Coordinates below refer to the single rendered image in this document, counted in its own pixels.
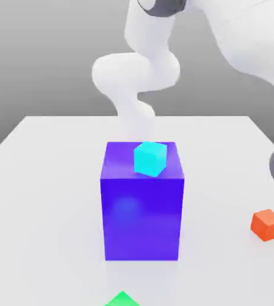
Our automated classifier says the small cyan cube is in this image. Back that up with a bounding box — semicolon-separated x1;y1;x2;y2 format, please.
133;141;168;178

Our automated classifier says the small green cube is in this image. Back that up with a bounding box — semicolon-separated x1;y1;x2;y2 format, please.
103;290;141;306

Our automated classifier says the small orange cube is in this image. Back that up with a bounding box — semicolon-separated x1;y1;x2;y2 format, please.
250;209;274;242

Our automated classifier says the large blue box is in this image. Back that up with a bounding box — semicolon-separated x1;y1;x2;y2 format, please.
100;141;185;262

